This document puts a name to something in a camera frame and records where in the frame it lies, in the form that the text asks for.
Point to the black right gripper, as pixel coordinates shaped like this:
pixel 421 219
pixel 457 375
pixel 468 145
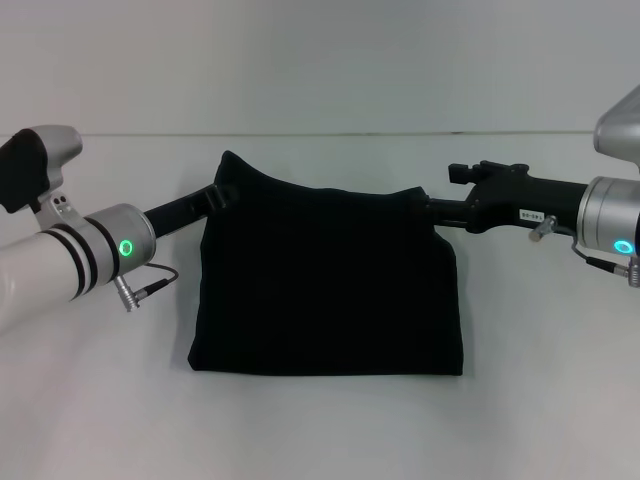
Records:
pixel 525 205

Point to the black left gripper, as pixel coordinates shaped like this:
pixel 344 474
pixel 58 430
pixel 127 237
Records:
pixel 170 215

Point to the black shirt with FREE print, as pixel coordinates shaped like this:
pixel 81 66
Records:
pixel 325 290

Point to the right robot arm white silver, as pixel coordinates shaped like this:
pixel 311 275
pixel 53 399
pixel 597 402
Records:
pixel 610 220

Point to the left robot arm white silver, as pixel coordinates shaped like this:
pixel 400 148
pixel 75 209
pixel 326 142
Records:
pixel 75 260

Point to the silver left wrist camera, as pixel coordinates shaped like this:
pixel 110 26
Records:
pixel 35 165

